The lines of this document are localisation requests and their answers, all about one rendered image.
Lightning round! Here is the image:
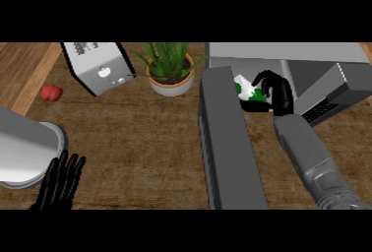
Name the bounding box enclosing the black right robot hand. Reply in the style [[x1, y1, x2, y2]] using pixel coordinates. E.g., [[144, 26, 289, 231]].
[[238, 70, 296, 117]]

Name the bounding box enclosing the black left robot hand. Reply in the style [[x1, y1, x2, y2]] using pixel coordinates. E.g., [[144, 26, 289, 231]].
[[27, 150, 86, 211]]

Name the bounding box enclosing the white and green milk carton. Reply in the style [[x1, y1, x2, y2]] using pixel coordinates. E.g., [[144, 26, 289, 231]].
[[231, 74, 268, 103]]

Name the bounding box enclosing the grey microwave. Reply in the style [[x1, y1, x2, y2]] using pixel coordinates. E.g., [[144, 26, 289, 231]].
[[205, 42, 372, 128]]

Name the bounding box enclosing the dark grey microwave door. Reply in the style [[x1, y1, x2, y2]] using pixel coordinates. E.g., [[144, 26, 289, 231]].
[[196, 66, 269, 211]]

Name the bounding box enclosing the green plant in pot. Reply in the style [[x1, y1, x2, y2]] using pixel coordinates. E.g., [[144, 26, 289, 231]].
[[126, 42, 209, 97]]

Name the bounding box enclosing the red bell pepper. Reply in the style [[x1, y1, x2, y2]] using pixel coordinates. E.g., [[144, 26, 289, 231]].
[[39, 85, 63, 102]]

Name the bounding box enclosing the silver toaster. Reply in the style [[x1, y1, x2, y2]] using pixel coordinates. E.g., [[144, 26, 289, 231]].
[[58, 42, 138, 97]]

